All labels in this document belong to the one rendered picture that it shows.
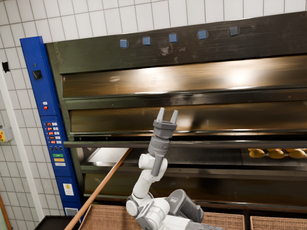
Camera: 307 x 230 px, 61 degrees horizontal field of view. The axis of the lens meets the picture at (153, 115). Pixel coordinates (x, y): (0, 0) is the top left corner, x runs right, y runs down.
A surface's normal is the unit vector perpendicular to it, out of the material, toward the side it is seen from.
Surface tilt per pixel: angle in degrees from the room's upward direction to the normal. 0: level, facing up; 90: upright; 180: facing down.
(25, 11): 90
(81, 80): 70
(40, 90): 90
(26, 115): 90
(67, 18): 90
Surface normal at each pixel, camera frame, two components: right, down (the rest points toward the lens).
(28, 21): -0.25, 0.32
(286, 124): -0.27, -0.03
